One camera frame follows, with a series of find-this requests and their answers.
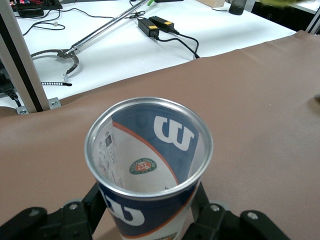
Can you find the black zip tie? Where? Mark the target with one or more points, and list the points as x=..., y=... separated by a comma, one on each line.
x=56, y=83

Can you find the aluminium camera post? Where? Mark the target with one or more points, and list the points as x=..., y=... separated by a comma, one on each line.
x=22, y=62

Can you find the blue white tennis ball can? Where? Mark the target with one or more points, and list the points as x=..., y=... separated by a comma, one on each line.
x=130, y=160

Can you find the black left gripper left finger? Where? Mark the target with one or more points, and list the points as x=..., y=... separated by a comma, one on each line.
x=62, y=222

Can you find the small metal corner bracket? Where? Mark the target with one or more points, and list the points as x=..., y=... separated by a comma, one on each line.
x=22, y=110
x=53, y=103

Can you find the silver telescopic grabber tool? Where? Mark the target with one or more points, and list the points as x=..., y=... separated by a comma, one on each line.
x=105, y=26

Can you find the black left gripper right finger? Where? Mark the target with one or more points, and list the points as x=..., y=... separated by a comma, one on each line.
x=225, y=225

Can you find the dark grey cup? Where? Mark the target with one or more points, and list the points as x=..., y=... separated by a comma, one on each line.
x=237, y=7

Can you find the black power adapter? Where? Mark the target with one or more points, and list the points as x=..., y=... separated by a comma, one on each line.
x=161, y=22
x=147, y=26

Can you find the wooden block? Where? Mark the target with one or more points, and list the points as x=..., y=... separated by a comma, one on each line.
x=212, y=3

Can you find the brown table mat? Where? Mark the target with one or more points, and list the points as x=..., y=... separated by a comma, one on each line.
x=250, y=125

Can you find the yellow tennis ball small black mark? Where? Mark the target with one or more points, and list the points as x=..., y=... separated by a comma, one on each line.
x=280, y=1

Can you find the flat black box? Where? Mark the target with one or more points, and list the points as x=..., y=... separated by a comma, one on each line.
x=31, y=12

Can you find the aluminium frame profile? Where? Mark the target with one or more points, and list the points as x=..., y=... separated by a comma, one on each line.
x=313, y=23

